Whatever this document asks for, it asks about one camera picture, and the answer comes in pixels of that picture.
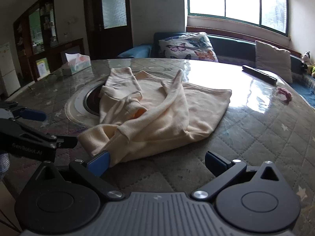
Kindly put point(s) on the tissue box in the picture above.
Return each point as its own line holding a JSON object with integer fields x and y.
{"x": 75, "y": 63}

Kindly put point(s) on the pink small toy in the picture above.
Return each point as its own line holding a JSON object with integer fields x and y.
{"x": 284, "y": 95}

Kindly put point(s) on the window with green frame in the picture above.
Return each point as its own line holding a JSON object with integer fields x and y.
{"x": 268, "y": 14}

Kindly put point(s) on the blue sofa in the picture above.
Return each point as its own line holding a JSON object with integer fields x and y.
{"x": 232, "y": 51}

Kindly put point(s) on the cow plush toy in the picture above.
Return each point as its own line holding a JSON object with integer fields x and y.
{"x": 306, "y": 63}

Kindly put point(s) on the butterfly print pillow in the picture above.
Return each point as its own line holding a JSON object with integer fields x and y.
{"x": 195, "y": 46}

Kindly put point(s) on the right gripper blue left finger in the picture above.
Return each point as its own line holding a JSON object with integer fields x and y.
{"x": 88, "y": 174}

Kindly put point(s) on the cream sweatshirt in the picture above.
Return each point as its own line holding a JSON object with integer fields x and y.
{"x": 142, "y": 115}

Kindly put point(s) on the dark display cabinet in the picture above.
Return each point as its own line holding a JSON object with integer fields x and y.
{"x": 40, "y": 51}

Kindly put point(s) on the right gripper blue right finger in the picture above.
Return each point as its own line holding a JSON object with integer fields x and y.
{"x": 225, "y": 173}

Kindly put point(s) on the white refrigerator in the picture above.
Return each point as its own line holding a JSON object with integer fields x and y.
{"x": 9, "y": 79}

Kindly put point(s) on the round induction cooktop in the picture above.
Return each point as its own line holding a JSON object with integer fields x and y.
{"x": 82, "y": 108}

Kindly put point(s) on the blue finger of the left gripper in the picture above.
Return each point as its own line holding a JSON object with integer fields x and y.
{"x": 48, "y": 141}
{"x": 35, "y": 115}

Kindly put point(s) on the black remote control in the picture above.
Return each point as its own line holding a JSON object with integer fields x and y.
{"x": 260, "y": 75}

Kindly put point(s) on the white plain pillow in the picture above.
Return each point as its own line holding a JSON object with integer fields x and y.
{"x": 273, "y": 59}

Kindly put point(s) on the green orange plush toy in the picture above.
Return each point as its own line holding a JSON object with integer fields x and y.
{"x": 313, "y": 70}

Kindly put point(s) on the dark wooden door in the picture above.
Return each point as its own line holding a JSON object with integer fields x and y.
{"x": 108, "y": 27}

